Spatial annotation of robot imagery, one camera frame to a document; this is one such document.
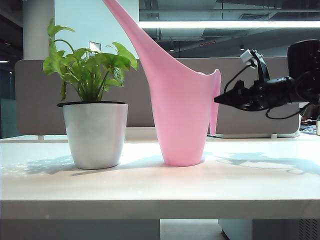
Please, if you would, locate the wide white partition foot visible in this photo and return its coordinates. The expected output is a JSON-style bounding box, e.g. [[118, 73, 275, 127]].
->
[[221, 133, 278, 140]]

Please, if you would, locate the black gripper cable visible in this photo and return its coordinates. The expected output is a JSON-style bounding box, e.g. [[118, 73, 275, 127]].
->
[[264, 101, 311, 120]]

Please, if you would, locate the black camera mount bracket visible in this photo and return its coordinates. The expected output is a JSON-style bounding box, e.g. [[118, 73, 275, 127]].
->
[[251, 49, 271, 84]]

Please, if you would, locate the green leafy plant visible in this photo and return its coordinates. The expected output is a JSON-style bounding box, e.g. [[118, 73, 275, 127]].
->
[[42, 16, 139, 103]]

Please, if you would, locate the long ceiling light strip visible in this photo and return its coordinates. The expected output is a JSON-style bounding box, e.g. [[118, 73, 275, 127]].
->
[[138, 20, 320, 29]]

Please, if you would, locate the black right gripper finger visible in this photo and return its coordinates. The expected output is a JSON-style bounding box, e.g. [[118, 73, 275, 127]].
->
[[224, 100, 256, 111], [213, 81, 245, 103]]

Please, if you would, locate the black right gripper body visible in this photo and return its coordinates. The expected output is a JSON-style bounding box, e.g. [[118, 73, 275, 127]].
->
[[242, 76, 295, 111]]

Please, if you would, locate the grey desk partition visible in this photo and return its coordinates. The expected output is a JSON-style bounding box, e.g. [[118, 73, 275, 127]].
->
[[14, 57, 301, 137]]

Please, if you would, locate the pink plastic watering can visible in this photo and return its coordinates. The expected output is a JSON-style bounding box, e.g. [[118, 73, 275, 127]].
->
[[101, 0, 222, 167]]

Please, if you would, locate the white plant pot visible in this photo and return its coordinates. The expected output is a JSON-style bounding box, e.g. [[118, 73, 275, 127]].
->
[[56, 100, 129, 170]]

